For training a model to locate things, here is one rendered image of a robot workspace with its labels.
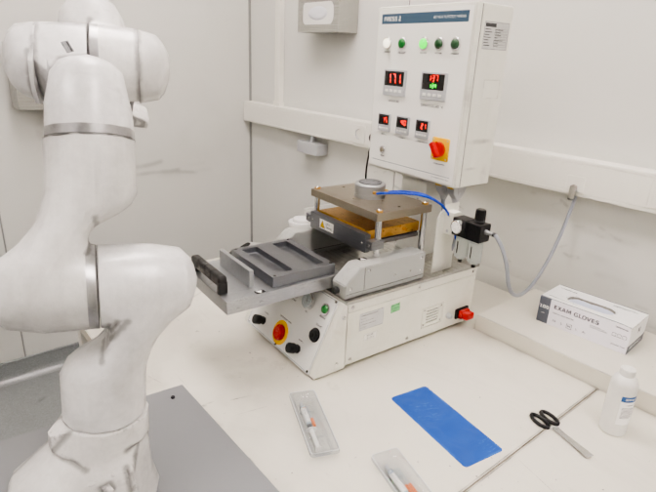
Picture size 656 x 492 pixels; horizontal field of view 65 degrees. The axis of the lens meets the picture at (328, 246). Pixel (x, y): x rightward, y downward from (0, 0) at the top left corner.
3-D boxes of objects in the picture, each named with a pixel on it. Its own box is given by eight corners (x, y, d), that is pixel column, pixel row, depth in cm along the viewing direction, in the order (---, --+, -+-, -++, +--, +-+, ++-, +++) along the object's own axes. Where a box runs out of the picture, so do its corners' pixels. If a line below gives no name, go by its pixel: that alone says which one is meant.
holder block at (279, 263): (289, 247, 135) (289, 237, 134) (334, 272, 120) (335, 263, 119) (231, 258, 126) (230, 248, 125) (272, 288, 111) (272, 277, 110)
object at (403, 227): (366, 215, 148) (369, 183, 145) (422, 237, 132) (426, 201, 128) (317, 224, 139) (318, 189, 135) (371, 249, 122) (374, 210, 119)
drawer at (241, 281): (292, 258, 138) (293, 230, 135) (342, 288, 122) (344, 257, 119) (185, 280, 122) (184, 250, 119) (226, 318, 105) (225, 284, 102)
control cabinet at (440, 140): (393, 228, 166) (414, 11, 144) (476, 263, 141) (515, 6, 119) (353, 237, 157) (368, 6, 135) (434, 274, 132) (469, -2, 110)
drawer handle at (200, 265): (199, 269, 119) (198, 253, 117) (227, 293, 107) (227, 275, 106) (190, 270, 118) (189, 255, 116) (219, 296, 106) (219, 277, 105)
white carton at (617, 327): (554, 307, 148) (559, 283, 146) (642, 339, 132) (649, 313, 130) (535, 319, 140) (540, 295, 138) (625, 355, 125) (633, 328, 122)
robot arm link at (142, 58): (38, -58, 69) (167, -39, 75) (58, 11, 86) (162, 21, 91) (43, 83, 68) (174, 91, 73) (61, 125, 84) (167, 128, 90)
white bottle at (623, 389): (594, 427, 106) (610, 366, 101) (604, 417, 109) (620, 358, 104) (619, 440, 102) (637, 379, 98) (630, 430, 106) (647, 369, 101)
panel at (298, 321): (247, 321, 141) (272, 259, 139) (308, 375, 118) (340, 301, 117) (241, 320, 139) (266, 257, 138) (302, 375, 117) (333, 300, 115)
